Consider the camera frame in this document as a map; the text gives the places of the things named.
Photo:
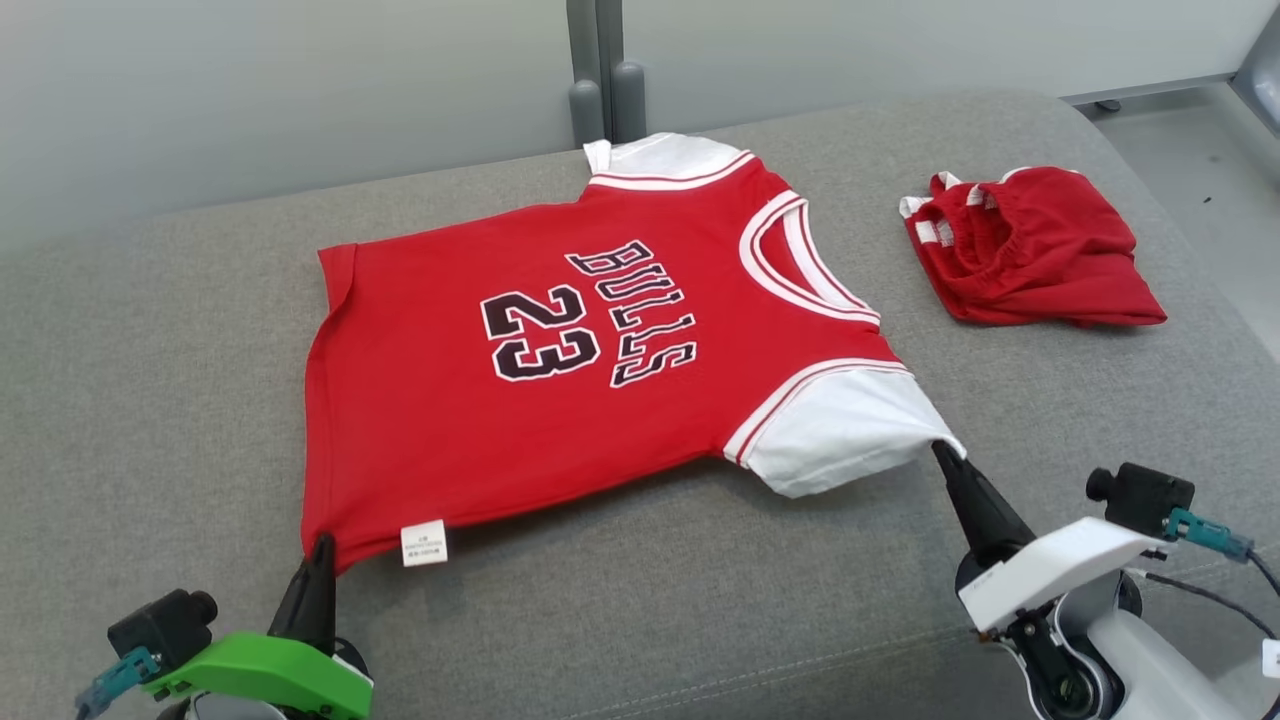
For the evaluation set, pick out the grey vertical partition frame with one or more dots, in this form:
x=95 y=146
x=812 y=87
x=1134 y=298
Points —
x=592 y=40

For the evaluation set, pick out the red Bulls 23 jersey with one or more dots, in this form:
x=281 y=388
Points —
x=420 y=430

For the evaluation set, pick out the red shorts white stripes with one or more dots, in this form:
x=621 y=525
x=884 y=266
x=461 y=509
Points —
x=1050 y=260

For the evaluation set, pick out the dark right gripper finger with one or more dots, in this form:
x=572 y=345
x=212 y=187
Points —
x=965 y=510
x=995 y=515

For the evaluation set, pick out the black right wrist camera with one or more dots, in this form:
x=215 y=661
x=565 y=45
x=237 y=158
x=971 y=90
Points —
x=1150 y=500

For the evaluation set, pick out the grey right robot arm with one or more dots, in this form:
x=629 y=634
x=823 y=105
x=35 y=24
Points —
x=1150 y=670

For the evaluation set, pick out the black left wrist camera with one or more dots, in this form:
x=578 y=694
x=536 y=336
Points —
x=160 y=630

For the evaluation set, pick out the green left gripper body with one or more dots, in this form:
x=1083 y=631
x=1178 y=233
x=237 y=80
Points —
x=270 y=670

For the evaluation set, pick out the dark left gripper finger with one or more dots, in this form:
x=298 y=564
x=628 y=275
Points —
x=295 y=615
x=325 y=600

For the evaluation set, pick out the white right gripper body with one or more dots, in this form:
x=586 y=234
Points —
x=1050 y=570

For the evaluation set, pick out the grey fabric sofa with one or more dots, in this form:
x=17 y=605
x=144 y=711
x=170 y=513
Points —
x=150 y=400

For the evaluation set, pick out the grey metal stand leg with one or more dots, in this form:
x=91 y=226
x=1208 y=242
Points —
x=1262 y=80

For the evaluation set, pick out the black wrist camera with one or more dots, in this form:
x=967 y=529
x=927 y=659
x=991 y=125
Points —
x=1150 y=500
x=160 y=630

